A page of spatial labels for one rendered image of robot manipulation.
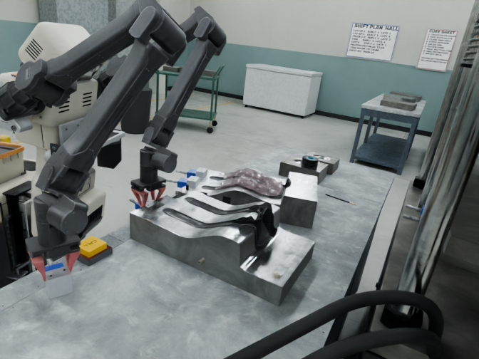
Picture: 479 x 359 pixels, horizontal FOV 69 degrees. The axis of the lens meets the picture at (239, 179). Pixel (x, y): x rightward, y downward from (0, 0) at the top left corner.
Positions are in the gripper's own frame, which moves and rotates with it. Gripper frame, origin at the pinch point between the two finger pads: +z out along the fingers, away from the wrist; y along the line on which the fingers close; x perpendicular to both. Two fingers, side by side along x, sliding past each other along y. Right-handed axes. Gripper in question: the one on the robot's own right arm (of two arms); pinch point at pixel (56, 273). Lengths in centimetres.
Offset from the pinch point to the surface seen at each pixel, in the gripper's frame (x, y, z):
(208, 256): -13.2, 34.0, -0.8
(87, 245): 9.6, 9.6, 0.6
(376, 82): 330, 679, -10
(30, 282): 5.7, -5.0, 4.4
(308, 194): -6, 82, -6
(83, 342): -19.2, 0.3, 4.9
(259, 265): -23.5, 43.0, -1.0
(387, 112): 147, 410, 6
